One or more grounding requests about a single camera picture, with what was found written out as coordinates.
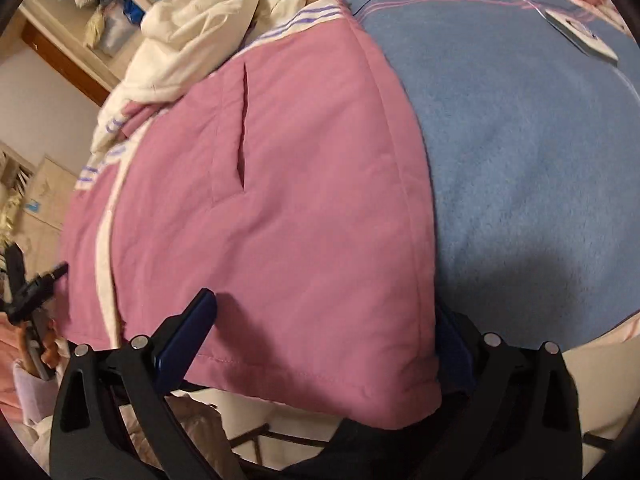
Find person's left forearm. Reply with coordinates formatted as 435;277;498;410
0;327;53;428

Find person's left hand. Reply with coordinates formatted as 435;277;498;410
40;326;60;367

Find white and pink padded jacket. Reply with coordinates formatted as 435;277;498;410
54;0;443;431

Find clear plastic storage box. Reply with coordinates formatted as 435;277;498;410
99;2;140;56

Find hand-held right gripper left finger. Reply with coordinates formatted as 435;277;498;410
49;287;237;480

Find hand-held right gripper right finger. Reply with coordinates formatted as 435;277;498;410
420;302;585;480

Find dark cloth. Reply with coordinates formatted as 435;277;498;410
280;392;466;480

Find light wooden cabinet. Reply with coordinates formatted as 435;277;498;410
0;142;81;276

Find blue plaid bed blanket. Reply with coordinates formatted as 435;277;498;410
262;0;640;353

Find wooden wardrobe with glass doors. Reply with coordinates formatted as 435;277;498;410
20;0;166;107

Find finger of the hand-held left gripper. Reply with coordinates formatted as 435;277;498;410
4;245;70;326

